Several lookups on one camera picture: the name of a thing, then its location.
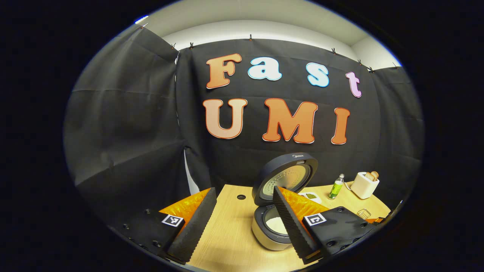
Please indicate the white toaster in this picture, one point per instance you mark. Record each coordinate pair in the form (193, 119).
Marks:
(363, 189)

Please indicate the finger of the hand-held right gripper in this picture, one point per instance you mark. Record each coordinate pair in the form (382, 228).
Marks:
(373, 220)

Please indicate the toasted bread slice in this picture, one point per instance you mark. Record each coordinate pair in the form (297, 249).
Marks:
(369, 175)
(375, 174)

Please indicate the white divided bean tray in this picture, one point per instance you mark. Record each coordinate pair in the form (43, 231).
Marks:
(312, 196)

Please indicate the green drink bottle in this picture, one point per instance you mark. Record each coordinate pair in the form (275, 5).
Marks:
(335, 189)

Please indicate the black backdrop cloth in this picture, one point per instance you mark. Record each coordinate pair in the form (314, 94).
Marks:
(132, 132)

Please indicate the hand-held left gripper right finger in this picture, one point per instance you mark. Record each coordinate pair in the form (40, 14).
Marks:
(291, 226)

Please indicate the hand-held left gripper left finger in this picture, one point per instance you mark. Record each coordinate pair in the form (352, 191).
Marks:
(196, 226)

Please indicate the black rice cooker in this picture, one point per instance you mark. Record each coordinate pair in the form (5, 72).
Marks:
(287, 170)

